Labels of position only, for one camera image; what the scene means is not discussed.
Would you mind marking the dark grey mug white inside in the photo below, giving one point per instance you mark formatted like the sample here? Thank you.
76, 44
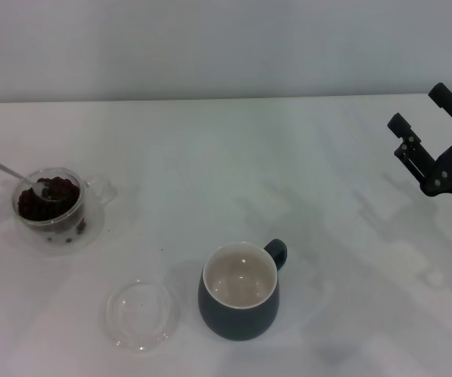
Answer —
238, 320

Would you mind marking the dark coffee beans pile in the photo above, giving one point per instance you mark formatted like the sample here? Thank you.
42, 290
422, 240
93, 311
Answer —
33, 206

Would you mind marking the loose brown coffee bean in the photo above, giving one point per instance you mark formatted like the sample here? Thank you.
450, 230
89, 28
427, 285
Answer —
81, 226

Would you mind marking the small clear glass dish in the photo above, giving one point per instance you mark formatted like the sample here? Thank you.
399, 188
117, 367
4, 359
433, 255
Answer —
139, 322

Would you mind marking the clear glass saucer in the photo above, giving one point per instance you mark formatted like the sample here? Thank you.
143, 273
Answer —
90, 235

